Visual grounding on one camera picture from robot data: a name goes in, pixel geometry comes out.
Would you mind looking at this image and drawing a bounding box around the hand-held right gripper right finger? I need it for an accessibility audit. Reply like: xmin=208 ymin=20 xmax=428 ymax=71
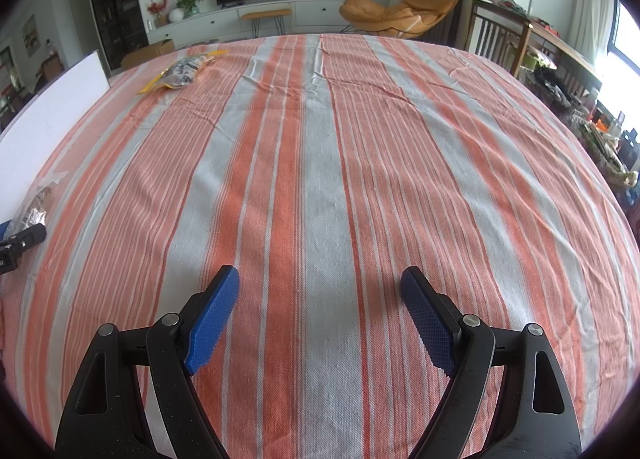
xmin=400 ymin=266 xmax=583 ymax=459

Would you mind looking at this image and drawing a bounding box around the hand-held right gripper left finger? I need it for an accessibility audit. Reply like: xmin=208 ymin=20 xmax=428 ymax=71
xmin=54 ymin=265 xmax=240 ymax=459

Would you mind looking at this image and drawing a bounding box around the clear brown snack packet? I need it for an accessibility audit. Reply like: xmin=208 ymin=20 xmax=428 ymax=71
xmin=9 ymin=170 xmax=69 ymax=236

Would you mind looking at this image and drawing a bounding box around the white cardboard box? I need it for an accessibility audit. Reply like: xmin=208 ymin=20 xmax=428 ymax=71
xmin=0 ymin=50 xmax=111 ymax=212

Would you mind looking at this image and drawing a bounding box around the yellow-edged clear snack packet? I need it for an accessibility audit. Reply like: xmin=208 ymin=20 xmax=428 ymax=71
xmin=136 ymin=50 xmax=230 ymax=96

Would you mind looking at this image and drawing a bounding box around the orange striped tablecloth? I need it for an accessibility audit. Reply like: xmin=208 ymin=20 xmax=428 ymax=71
xmin=0 ymin=34 xmax=640 ymax=459

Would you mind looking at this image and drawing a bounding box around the brown cardboard box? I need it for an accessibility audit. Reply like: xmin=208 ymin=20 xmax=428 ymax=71
xmin=121 ymin=39 xmax=176 ymax=71

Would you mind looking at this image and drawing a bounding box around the wicker basket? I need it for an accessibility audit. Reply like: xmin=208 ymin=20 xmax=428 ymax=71
xmin=582 ymin=124 xmax=633 ymax=187

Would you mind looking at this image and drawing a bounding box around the black basket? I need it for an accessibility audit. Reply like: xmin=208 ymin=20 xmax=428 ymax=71
xmin=537 ymin=72 xmax=581 ymax=112

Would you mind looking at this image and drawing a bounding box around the red flower bouquet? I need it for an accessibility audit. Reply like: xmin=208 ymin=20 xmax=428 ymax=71
xmin=146 ymin=0 xmax=170 ymax=29

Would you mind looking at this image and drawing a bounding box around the green pot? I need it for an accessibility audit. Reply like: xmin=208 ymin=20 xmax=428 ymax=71
xmin=525 ymin=50 xmax=557 ymax=71

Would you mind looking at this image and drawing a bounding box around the green plant in vase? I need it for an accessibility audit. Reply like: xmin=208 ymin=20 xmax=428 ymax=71
xmin=176 ymin=0 xmax=207 ymax=20

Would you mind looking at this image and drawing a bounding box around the dark wooden chair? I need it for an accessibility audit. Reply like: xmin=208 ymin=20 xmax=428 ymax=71
xmin=467 ymin=0 xmax=532 ymax=77

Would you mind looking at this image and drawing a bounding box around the wooden side desk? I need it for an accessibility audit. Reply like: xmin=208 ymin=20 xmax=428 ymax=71
xmin=522 ymin=19 xmax=603 ymax=95

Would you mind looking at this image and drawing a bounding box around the orange lounge chair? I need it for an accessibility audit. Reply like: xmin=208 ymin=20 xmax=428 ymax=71
xmin=339 ymin=0 xmax=461 ymax=40

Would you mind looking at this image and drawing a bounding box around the wooden stool with metal legs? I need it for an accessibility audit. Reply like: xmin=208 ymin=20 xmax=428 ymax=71
xmin=239 ymin=8 xmax=293 ymax=37

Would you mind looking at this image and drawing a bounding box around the white TV cabinet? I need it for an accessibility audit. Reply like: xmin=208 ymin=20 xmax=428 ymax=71
xmin=147 ymin=0 xmax=351 ymax=47

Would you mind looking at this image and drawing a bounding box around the dark framed window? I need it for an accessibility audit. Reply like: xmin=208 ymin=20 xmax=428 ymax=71
xmin=597 ymin=0 xmax=640 ymax=85

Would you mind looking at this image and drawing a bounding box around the framed wall picture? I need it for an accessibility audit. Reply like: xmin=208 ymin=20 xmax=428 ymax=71
xmin=22 ymin=14 xmax=43 ymax=57

